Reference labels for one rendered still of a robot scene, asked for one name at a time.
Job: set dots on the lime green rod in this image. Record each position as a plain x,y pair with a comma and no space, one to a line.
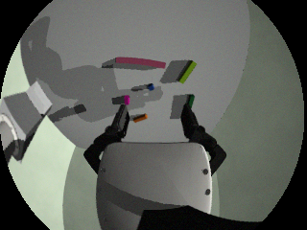
190,67

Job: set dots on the dark green rod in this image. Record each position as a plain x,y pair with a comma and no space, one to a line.
191,99

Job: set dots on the short magenta block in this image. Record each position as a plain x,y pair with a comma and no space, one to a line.
127,99

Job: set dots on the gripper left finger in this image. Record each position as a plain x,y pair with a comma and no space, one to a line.
112,134

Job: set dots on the pink rod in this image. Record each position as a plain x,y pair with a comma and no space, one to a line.
142,61

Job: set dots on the orange rod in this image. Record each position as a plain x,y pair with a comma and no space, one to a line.
140,118

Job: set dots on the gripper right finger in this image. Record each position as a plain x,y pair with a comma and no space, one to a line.
197,134

